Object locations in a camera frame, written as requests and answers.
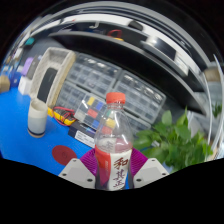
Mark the black speaker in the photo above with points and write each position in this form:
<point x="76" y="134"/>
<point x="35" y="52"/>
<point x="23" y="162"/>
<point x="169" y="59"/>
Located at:
<point x="46" y="85"/>

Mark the black shelf unit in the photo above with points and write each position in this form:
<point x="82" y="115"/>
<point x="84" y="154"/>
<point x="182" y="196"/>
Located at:
<point x="140" y="56"/>

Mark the purple container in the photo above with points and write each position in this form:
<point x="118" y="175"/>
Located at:
<point x="26" y="66"/>

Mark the blue box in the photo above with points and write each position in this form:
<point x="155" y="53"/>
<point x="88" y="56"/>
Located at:
<point x="15" y="77"/>

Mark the grey and white mug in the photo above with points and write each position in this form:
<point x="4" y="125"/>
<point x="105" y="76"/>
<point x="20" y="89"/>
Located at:
<point x="36" y="120"/>

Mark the clear red-capped drink bottle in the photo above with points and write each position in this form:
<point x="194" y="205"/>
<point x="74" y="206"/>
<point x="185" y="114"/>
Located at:
<point x="113" y="156"/>

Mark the green potted plant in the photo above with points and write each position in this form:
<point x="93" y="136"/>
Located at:
<point x="173" y="143"/>

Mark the beige perforated storage box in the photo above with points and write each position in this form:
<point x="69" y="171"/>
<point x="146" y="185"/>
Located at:
<point x="65" y="65"/>

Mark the small white box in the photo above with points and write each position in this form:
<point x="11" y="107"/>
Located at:
<point x="24" y="85"/>

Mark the grey small-parts drawer cabinet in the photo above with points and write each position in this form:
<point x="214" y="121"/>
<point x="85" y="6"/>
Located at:
<point x="95" y="71"/>
<point x="140" y="123"/>
<point x="70" y="96"/>
<point x="141" y="93"/>

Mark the clear colourful parts organizer box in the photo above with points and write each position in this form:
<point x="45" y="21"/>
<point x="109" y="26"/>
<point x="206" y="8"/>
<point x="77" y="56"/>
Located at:
<point x="90" y="111"/>

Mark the grey upright box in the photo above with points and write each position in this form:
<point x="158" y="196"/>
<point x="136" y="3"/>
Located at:
<point x="33" y="68"/>

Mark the yellow multimeter with red leads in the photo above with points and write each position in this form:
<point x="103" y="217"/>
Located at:
<point x="65" y="118"/>

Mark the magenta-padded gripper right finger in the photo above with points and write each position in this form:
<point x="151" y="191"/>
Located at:
<point x="150" y="171"/>

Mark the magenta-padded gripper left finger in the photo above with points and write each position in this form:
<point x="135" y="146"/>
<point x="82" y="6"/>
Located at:
<point x="75" y="173"/>

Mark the black box with white label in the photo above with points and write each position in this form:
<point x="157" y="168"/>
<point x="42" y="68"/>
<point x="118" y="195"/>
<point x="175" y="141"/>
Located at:
<point x="81" y="133"/>

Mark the white shelf unit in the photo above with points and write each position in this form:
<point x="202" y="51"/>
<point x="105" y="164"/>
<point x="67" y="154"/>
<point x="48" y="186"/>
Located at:
<point x="218" y="110"/>

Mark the flat round red coaster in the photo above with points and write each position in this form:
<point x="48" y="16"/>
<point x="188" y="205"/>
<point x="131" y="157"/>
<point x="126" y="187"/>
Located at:
<point x="64" y="155"/>

